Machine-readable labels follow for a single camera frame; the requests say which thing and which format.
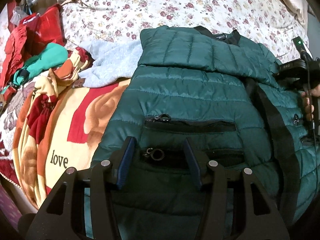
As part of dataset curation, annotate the dark green puffer jacket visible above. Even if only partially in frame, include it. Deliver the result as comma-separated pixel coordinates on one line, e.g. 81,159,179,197
92,26,319,239

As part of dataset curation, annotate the person's right hand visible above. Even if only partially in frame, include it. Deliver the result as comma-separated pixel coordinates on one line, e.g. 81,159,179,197
301,85,320,121

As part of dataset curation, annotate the rose print love blanket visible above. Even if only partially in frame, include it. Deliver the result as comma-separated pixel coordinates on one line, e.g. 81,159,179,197
9,48,130,208

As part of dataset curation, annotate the teal green garment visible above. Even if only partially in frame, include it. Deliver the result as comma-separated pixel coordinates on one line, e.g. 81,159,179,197
12,43,68,87

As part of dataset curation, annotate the light blue fleece garment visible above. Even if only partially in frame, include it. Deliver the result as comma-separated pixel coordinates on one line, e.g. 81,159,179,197
79,40,143,88

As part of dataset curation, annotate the red shiny jacket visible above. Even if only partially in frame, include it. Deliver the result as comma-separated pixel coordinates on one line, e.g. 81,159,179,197
1,4,65,88

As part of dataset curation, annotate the floral white bed sheet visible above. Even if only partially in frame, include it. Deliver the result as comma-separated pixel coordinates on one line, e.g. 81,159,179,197
60,0,309,62

